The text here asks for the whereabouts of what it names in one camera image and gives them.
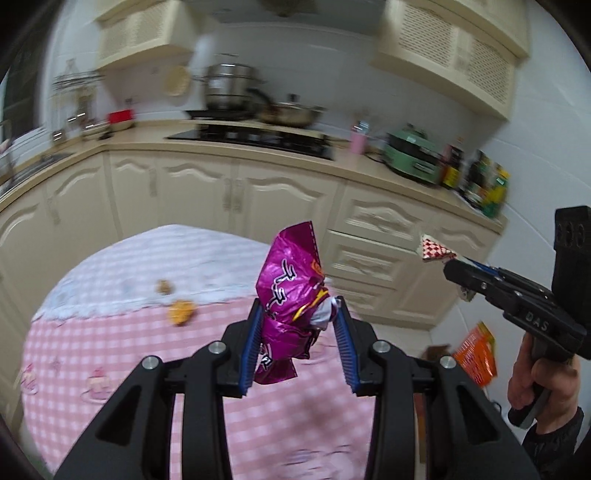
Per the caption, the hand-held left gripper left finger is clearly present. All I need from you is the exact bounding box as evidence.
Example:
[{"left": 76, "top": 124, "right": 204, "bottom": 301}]
[{"left": 54, "top": 298, "right": 265, "bottom": 480}]

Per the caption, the stacked steel steamer pot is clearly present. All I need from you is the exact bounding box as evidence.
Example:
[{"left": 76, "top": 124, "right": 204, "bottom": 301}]
[{"left": 194, "top": 64, "right": 267, "bottom": 112}]

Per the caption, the red white snack wrapper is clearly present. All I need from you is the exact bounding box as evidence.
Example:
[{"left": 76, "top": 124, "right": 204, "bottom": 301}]
[{"left": 417, "top": 233, "right": 458, "bottom": 265}]

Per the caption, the red box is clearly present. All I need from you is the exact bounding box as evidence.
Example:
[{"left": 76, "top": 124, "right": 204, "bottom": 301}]
[{"left": 107, "top": 109, "right": 137, "bottom": 130}]

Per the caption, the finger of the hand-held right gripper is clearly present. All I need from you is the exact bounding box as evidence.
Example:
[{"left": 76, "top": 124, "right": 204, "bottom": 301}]
[
  {"left": 463, "top": 256, "right": 556, "bottom": 299},
  {"left": 443, "top": 259, "right": 519, "bottom": 313}
]

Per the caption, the black gas hob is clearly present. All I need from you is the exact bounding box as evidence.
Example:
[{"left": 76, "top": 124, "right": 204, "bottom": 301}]
[{"left": 164, "top": 122, "right": 336, "bottom": 161}]

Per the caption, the grey range hood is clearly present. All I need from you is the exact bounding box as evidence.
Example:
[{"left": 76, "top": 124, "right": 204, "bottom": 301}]
[{"left": 185, "top": 0, "right": 389, "bottom": 34}]

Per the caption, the orange peel piece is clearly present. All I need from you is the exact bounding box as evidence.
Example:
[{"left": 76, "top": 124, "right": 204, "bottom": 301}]
[{"left": 168, "top": 300, "right": 196, "bottom": 326}]

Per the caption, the cream kitchen base cabinet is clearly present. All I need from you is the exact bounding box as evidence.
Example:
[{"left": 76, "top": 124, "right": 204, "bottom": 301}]
[{"left": 0, "top": 117, "right": 509, "bottom": 330}]

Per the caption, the orange printed package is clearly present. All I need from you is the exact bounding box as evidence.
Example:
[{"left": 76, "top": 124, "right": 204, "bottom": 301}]
[{"left": 452, "top": 322, "right": 498, "bottom": 387}]

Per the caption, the large cream cabinet drawer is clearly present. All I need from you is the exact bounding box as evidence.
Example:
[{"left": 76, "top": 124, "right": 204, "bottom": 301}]
[{"left": 329, "top": 185, "right": 437, "bottom": 252}]

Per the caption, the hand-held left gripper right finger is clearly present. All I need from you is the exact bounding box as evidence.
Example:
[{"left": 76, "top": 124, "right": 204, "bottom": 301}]
[{"left": 333, "top": 298, "right": 541, "bottom": 480}]

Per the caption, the steel kitchen sink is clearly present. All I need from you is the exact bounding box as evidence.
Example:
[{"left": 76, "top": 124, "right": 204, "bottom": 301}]
[{"left": 0, "top": 151, "right": 75, "bottom": 200}]

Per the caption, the small cream cabinet drawer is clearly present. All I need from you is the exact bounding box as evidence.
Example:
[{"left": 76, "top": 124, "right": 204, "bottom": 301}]
[{"left": 339, "top": 276, "right": 408, "bottom": 325}]

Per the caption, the medium cream cabinet drawer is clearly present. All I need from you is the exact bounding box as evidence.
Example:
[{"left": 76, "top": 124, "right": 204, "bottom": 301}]
[{"left": 323, "top": 231, "right": 419, "bottom": 289}]

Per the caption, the metal wire rack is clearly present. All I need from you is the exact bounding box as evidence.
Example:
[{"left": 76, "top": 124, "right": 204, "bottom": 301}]
[{"left": 50, "top": 59, "right": 106, "bottom": 141}]

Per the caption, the green countertop appliance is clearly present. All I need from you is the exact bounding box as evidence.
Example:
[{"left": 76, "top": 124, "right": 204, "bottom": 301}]
[{"left": 381, "top": 123, "right": 445, "bottom": 186}]

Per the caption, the round woven trivet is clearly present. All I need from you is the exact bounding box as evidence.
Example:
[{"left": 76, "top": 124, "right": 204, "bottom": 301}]
[{"left": 163, "top": 65, "right": 193, "bottom": 97}]

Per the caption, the purple snack wrapper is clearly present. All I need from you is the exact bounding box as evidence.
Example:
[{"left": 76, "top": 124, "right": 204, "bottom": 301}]
[{"left": 254, "top": 222, "right": 343, "bottom": 386}]

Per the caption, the person's right hand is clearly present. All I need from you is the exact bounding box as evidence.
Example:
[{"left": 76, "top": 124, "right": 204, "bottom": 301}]
[{"left": 507, "top": 330, "right": 583, "bottom": 437}]

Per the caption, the yellow green bottle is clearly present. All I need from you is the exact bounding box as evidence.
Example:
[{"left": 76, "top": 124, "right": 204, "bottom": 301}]
[{"left": 481, "top": 165, "right": 511, "bottom": 219}]

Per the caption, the steel wok with lid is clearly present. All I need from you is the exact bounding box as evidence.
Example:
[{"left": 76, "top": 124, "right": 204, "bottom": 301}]
[{"left": 257, "top": 94, "right": 327, "bottom": 129}]

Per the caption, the cream lattice wall cabinet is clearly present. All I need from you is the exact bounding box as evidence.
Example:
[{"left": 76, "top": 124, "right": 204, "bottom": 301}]
[
  {"left": 373, "top": 0, "right": 532, "bottom": 121},
  {"left": 95, "top": 0, "right": 195, "bottom": 71}
]

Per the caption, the dark sauce bottle yellow label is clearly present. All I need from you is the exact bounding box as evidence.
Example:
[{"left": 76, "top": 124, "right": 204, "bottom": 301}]
[{"left": 440, "top": 144, "right": 465, "bottom": 190}]

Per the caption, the person's right forearm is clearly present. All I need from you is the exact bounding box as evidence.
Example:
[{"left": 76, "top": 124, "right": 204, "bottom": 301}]
[{"left": 522, "top": 405, "right": 588, "bottom": 480}]

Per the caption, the cream cabinet door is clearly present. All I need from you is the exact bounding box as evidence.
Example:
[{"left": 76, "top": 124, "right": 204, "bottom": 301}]
[
  {"left": 44, "top": 164, "right": 116, "bottom": 273},
  {"left": 156, "top": 157, "right": 238, "bottom": 236},
  {"left": 233, "top": 166, "right": 345, "bottom": 278},
  {"left": 0, "top": 198, "right": 58, "bottom": 333},
  {"left": 107, "top": 152, "right": 160, "bottom": 243},
  {"left": 392, "top": 222, "right": 490, "bottom": 329}
]

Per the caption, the pink checked tablecloth table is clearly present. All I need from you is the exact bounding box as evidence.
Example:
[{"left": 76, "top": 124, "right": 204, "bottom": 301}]
[{"left": 21, "top": 224, "right": 430, "bottom": 480}]

